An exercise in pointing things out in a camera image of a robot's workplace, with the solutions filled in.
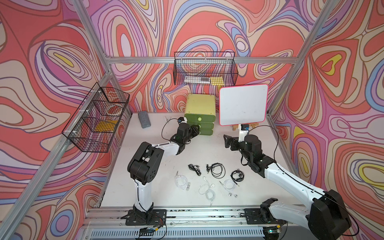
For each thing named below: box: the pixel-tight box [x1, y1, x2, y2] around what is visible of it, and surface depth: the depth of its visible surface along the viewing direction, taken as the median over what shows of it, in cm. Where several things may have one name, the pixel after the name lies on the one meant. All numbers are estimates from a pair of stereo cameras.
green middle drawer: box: [187, 122, 214, 130], surface depth 98 cm
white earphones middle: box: [198, 176, 216, 206], surface depth 84 cm
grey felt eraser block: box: [137, 111, 151, 129], surface depth 116 cm
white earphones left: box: [174, 171, 191, 191], surface depth 86 cm
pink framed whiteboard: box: [219, 84, 268, 126], surface depth 103 cm
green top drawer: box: [184, 113, 216, 122], surface depth 93 cm
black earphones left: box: [188, 164, 202, 176], surface depth 92 cm
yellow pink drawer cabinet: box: [184, 94, 216, 136], surface depth 97 cm
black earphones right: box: [230, 168, 245, 187], surface depth 88 cm
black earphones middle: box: [206, 162, 226, 179], surface depth 90 cm
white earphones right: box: [219, 179, 238, 198], surface depth 86 cm
